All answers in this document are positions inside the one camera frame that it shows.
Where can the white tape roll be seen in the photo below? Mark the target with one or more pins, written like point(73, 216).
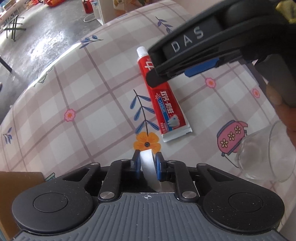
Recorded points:
point(149, 170)

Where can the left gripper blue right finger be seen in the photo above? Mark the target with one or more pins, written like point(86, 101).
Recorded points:
point(161, 167)

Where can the right gloved hand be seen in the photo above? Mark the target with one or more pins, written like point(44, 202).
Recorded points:
point(284, 112)

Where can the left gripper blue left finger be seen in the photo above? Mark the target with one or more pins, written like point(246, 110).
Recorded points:
point(135, 163)

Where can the red toothpaste tube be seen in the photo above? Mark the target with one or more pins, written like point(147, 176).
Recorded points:
point(172, 122)

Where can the brown cardboard box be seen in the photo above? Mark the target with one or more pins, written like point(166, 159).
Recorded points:
point(11, 185)

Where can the clear glass cup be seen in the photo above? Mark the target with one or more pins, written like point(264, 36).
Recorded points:
point(267, 154)

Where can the red fire extinguisher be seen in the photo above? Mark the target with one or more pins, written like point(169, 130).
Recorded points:
point(87, 6)

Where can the checked floral tablecloth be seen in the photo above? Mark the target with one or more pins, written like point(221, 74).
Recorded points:
point(92, 105)

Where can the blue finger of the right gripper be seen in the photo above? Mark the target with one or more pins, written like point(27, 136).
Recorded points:
point(153, 79)
point(200, 68)

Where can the folding table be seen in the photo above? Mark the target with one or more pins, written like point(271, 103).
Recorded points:
point(10, 17)

